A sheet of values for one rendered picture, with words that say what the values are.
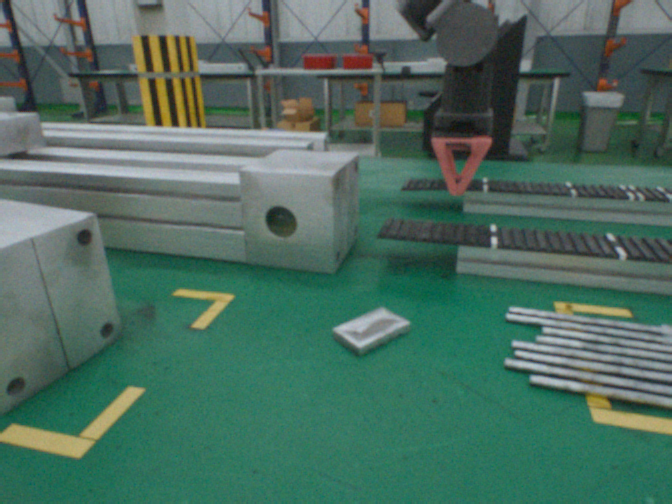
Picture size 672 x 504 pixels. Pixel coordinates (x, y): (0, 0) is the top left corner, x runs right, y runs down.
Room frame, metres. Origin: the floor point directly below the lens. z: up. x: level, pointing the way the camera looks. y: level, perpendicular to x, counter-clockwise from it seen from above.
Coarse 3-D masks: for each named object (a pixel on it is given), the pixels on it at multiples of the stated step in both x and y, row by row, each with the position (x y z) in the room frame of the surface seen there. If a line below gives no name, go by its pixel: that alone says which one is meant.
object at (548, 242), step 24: (408, 240) 0.40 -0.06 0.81; (432, 240) 0.40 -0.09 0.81; (456, 240) 0.39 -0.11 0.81; (480, 240) 0.39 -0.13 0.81; (504, 240) 0.39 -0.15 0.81; (528, 240) 0.39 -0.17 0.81; (552, 240) 0.39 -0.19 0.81; (576, 240) 0.39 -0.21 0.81; (600, 240) 0.39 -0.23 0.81; (624, 240) 0.39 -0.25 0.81; (648, 240) 0.39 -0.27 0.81
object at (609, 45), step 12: (492, 0) 6.84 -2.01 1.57; (624, 0) 6.67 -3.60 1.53; (492, 12) 7.23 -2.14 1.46; (612, 12) 7.07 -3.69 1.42; (540, 24) 7.30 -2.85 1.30; (612, 24) 7.02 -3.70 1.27; (612, 36) 7.01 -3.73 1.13; (612, 48) 6.76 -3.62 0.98; (600, 60) 7.13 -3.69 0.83; (600, 72) 7.06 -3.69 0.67; (600, 84) 7.00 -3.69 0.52; (612, 84) 6.44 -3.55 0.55
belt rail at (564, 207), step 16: (464, 192) 0.58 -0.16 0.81; (480, 192) 0.57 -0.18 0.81; (496, 192) 0.57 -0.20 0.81; (464, 208) 0.58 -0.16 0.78; (480, 208) 0.57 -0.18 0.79; (496, 208) 0.57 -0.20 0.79; (512, 208) 0.56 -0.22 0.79; (528, 208) 0.56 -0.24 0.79; (544, 208) 0.55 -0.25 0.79; (560, 208) 0.55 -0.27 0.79; (576, 208) 0.55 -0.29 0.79; (592, 208) 0.54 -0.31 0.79; (608, 208) 0.54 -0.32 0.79; (624, 208) 0.53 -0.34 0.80; (640, 208) 0.52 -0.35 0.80; (656, 208) 0.52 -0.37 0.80; (640, 224) 0.52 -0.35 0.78; (656, 224) 0.52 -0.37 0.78
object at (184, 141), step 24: (48, 144) 0.73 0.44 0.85; (72, 144) 0.71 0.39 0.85; (96, 144) 0.69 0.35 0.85; (120, 144) 0.68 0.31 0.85; (144, 144) 0.67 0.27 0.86; (168, 144) 0.66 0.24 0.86; (192, 144) 0.65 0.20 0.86; (216, 144) 0.64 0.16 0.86; (240, 144) 0.63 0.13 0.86; (264, 144) 0.62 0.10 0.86; (288, 144) 0.61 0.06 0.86; (312, 144) 0.62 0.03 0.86
